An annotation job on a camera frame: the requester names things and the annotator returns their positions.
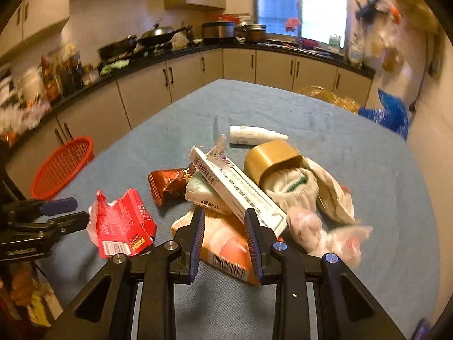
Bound green white tissue packet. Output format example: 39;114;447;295
185;170;233;215

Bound orange plastic mesh basket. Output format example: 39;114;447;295
31;137;95;200

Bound black rice cooker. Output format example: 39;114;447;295
202;21;235;41

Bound upper wall cabinet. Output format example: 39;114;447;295
1;0;70;62

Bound straw hat on wall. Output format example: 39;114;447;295
395;0;439;34

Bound red torn snack wrapper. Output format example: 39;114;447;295
87;188;157;260

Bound yellow plastic bag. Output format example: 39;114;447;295
296;86;360;114

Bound blue plastic bag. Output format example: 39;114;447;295
358;88;409;141

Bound green cloth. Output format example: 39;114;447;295
99;59;130;76

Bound white red plastic bag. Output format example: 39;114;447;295
287;157;373;269

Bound brown shiny snack wrapper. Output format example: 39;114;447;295
148;163;196;207

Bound lower kitchen cabinets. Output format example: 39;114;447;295
5;47;373;199

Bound black wok with lid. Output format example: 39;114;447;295
137;23;193;49

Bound blue table cloth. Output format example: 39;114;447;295
61;80;439;336

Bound white knit glove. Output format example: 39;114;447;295
262;167;319;213

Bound orange cardboard box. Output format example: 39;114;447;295
170;206;284;286

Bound crumpled clear plastic bags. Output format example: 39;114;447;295
1;99;51;141

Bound black countertop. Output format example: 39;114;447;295
0;40;376;157

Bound white small bottle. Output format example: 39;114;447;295
229;125;289;146

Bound long white toothpaste box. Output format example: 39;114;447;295
190;135;287;237

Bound kitchen window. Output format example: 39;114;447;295
255;0;349;49

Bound dark cooking pot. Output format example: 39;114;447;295
235;22;267;44

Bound black frying pan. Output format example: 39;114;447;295
97;35;137;60

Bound brown packing tape roll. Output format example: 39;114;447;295
244;139;303;186

